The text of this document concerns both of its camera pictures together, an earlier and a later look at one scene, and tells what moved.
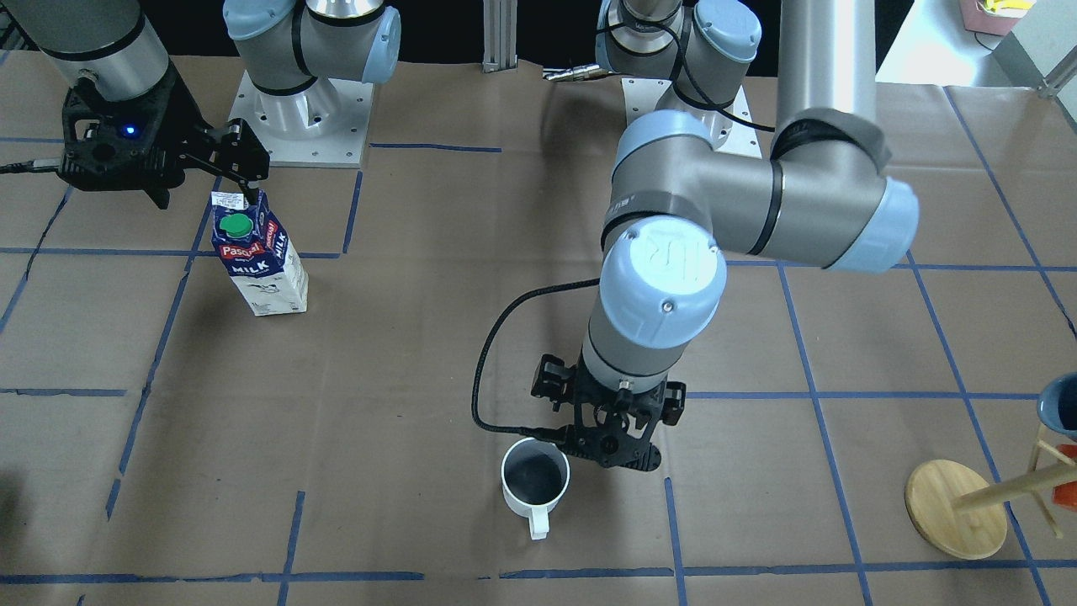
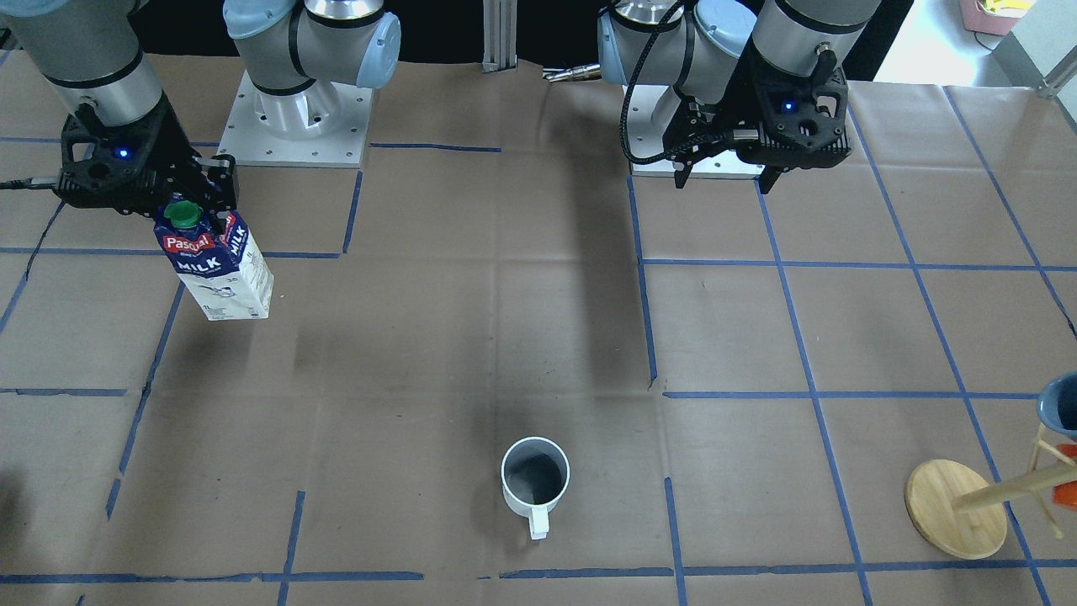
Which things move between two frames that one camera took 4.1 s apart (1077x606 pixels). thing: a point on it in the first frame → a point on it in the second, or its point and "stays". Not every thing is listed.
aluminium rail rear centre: [500, 44] stays
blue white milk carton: [262, 264] → [222, 271]
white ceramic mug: [534, 476] stays
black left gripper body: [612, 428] → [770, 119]
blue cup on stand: [1057, 402] stays
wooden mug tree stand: [953, 507] stays
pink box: [994, 17] stays
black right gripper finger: [250, 194] → [220, 222]
